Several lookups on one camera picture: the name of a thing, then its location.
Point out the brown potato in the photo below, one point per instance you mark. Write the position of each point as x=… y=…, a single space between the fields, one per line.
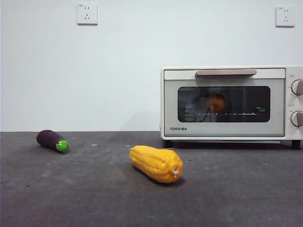
x=217 y=102

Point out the cream Toshiba toaster oven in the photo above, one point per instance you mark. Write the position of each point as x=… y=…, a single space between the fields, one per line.
x=293 y=101

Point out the beige oven knob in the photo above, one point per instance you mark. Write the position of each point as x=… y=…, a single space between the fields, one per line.
x=297 y=87
x=297 y=118

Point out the yellow toy corn cob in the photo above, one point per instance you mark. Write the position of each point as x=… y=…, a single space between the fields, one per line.
x=154 y=163

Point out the purple toy eggplant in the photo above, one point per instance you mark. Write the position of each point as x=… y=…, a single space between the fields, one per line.
x=48 y=139

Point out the white wall power outlet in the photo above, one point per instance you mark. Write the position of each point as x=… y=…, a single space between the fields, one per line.
x=285 y=16
x=87 y=14

